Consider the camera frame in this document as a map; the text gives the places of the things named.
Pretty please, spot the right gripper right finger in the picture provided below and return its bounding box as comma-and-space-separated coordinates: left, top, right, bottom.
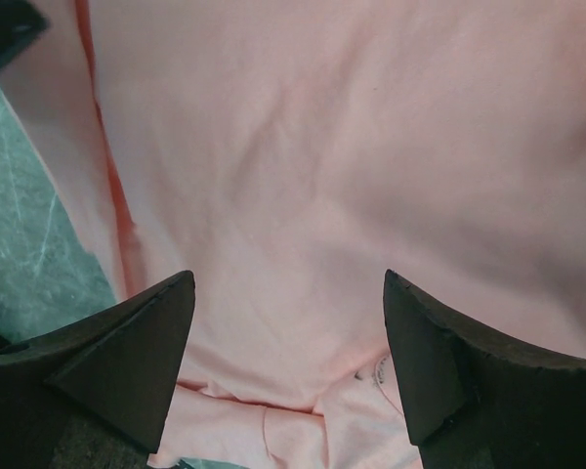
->
383, 271, 586, 468

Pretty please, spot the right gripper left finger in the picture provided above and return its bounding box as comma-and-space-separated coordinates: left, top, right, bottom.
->
0, 271, 195, 468

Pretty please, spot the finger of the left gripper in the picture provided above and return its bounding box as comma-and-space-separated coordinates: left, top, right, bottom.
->
0, 0, 49, 70

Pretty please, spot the salmon orange t shirt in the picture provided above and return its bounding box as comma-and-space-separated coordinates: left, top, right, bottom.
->
0, 1, 586, 468

